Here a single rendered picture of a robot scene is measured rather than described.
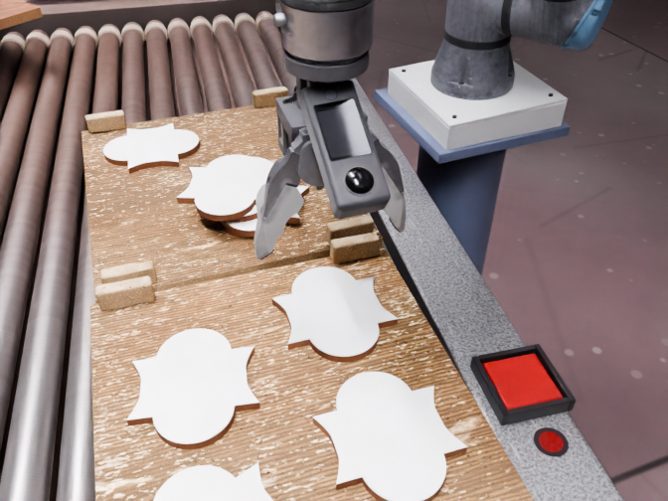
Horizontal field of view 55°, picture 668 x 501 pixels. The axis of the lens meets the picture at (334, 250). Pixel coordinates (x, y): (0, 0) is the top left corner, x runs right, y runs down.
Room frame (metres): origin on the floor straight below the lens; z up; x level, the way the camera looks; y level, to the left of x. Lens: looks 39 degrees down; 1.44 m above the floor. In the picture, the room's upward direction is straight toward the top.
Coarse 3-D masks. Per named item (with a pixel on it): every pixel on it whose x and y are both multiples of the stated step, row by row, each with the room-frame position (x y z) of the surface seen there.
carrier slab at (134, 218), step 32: (192, 128) 0.92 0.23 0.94; (224, 128) 0.92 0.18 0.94; (256, 128) 0.92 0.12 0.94; (96, 160) 0.82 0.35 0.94; (192, 160) 0.82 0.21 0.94; (96, 192) 0.74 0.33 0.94; (128, 192) 0.74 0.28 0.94; (160, 192) 0.74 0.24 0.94; (320, 192) 0.74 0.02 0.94; (96, 224) 0.67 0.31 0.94; (128, 224) 0.67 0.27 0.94; (160, 224) 0.67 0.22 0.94; (192, 224) 0.67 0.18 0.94; (288, 224) 0.67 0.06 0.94; (320, 224) 0.67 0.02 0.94; (96, 256) 0.60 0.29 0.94; (128, 256) 0.60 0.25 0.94; (160, 256) 0.60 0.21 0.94; (192, 256) 0.60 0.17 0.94; (224, 256) 0.60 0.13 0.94; (288, 256) 0.60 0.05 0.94; (320, 256) 0.61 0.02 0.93; (160, 288) 0.55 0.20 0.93
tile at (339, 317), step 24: (312, 288) 0.53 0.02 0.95; (336, 288) 0.53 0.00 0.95; (360, 288) 0.53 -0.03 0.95; (288, 312) 0.50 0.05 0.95; (312, 312) 0.50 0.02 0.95; (336, 312) 0.50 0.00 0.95; (360, 312) 0.50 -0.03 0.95; (384, 312) 0.50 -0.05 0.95; (312, 336) 0.46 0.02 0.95; (336, 336) 0.46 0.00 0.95; (360, 336) 0.46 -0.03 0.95; (336, 360) 0.43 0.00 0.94
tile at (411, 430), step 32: (352, 384) 0.40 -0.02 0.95; (384, 384) 0.40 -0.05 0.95; (320, 416) 0.36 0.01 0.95; (352, 416) 0.36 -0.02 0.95; (384, 416) 0.36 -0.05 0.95; (416, 416) 0.36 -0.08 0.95; (352, 448) 0.33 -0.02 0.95; (384, 448) 0.33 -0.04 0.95; (416, 448) 0.33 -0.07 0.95; (448, 448) 0.33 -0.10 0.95; (352, 480) 0.30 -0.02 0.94; (384, 480) 0.30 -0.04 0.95; (416, 480) 0.30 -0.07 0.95
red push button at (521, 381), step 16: (496, 368) 0.43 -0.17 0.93; (512, 368) 0.43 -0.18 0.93; (528, 368) 0.43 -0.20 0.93; (544, 368) 0.43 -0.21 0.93; (496, 384) 0.41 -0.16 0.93; (512, 384) 0.41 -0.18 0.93; (528, 384) 0.41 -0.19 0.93; (544, 384) 0.41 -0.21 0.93; (512, 400) 0.39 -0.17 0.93; (528, 400) 0.39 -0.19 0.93; (544, 400) 0.39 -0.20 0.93
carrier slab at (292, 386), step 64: (384, 256) 0.60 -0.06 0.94; (128, 320) 0.49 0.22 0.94; (192, 320) 0.49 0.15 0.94; (256, 320) 0.49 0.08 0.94; (128, 384) 0.41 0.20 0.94; (256, 384) 0.41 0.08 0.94; (320, 384) 0.41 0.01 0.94; (448, 384) 0.41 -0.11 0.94; (128, 448) 0.33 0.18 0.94; (256, 448) 0.33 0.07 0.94; (320, 448) 0.33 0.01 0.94
